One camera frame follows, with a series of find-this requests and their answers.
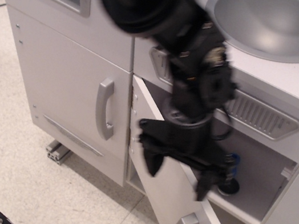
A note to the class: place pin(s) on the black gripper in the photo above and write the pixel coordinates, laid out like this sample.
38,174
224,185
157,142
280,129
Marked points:
190,145

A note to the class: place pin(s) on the white cabinet door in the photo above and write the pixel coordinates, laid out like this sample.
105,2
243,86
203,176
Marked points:
171,192

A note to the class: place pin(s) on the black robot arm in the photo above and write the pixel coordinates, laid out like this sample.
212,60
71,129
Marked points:
202,83

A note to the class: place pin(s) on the white toy kitchen cabinet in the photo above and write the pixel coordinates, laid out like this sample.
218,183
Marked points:
52,60

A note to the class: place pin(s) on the grey vent panel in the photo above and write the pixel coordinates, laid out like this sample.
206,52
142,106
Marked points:
244,108

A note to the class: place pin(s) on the silver decorative trim strip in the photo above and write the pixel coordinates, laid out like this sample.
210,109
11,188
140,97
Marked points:
73,137

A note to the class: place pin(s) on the aluminium extrusion bar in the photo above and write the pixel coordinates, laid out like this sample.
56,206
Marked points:
57,152

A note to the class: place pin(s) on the silver sink bowl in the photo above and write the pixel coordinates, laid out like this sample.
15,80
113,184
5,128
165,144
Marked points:
267,29

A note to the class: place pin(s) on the grey left door handle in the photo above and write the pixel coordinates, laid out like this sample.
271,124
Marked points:
105,92

